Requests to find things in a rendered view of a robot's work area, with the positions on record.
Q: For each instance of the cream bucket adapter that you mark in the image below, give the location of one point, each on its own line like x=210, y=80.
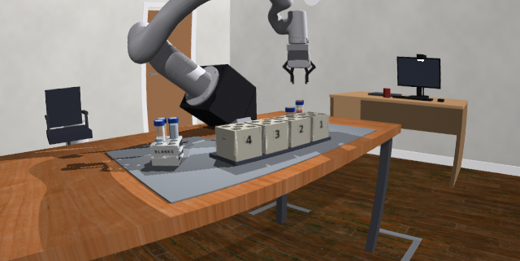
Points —
x=274, y=134
x=238, y=141
x=298, y=129
x=319, y=124

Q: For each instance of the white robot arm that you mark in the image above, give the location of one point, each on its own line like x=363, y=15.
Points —
x=182, y=71

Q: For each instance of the water blank tube with white cap dot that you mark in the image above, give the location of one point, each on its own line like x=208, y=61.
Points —
x=173, y=127

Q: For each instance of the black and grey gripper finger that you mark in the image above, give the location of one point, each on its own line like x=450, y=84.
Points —
x=289, y=71
x=308, y=72

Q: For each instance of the white tube rack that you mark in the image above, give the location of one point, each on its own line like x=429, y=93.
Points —
x=167, y=154

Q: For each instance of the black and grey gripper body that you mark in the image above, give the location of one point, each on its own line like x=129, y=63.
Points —
x=298, y=59

